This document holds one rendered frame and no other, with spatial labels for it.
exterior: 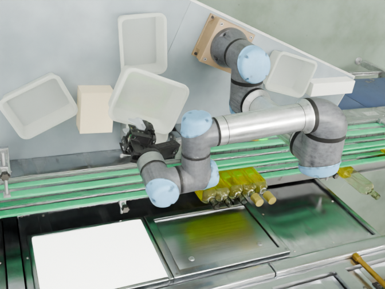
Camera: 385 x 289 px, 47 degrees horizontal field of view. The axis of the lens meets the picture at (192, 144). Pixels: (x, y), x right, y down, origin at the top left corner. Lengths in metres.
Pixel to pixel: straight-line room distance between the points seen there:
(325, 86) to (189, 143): 1.14
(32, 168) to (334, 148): 1.05
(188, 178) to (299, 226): 0.90
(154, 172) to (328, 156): 0.49
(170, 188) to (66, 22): 0.75
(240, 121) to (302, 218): 0.95
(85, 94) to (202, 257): 0.71
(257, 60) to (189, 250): 0.71
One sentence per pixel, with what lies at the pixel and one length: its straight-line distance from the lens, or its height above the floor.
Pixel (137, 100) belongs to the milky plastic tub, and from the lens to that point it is 1.41.
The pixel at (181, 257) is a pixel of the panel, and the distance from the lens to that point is 1.62.
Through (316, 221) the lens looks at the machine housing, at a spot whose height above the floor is 1.15.
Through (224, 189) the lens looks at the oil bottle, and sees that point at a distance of 1.71.
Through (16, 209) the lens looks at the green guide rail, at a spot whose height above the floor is 0.94.
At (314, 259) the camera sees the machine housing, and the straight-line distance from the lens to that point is 1.75.
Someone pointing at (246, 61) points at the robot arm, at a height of 1.06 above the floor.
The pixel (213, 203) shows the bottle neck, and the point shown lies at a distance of 1.65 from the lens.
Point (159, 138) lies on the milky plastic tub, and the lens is 1.79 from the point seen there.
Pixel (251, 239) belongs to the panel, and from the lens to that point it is 1.74.
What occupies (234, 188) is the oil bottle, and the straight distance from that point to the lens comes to 1.73.
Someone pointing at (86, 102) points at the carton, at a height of 0.83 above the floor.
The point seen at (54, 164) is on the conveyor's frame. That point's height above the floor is 0.82.
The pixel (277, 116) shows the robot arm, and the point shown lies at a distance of 1.16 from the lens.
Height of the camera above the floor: 2.28
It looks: 52 degrees down
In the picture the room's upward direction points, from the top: 141 degrees clockwise
